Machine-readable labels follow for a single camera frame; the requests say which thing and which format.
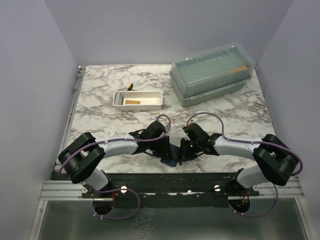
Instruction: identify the blue card holder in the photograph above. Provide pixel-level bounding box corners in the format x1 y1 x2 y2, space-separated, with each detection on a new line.
160 144 181 167

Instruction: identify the stack of cards in tray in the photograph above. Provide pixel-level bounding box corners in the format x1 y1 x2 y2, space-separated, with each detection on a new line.
113 92 124 106

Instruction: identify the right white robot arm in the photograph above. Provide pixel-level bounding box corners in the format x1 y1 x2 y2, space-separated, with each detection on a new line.
177 123 303 196

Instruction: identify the green bin with clear lid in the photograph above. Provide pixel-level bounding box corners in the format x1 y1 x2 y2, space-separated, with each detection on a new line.
169 43 256 108

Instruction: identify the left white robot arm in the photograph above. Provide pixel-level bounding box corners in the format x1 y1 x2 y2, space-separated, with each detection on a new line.
58 120 175 198

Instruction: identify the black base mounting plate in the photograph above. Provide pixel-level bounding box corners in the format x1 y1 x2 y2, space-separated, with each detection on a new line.
49 172 261 209

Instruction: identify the right aluminium rail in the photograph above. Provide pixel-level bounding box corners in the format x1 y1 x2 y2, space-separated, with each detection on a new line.
255 177 305 199

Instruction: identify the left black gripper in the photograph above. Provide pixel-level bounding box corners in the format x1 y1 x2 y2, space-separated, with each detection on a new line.
148 134 173 159

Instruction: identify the aluminium rail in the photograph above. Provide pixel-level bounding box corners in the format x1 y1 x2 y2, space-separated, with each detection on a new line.
39 179 87 201
255 177 305 199

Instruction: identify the left aluminium rail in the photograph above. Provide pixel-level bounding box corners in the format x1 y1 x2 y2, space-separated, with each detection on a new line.
39 179 87 201

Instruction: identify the gold card lying in tray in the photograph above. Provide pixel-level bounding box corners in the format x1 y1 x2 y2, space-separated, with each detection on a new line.
125 100 141 105

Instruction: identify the yellow black handled screwdriver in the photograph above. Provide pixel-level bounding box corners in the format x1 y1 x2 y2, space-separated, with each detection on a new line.
127 83 134 91

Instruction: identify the white rectangular tray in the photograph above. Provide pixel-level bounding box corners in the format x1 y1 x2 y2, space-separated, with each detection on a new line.
112 90 163 111

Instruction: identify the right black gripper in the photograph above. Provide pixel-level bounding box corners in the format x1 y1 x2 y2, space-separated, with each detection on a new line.
177 137 202 162

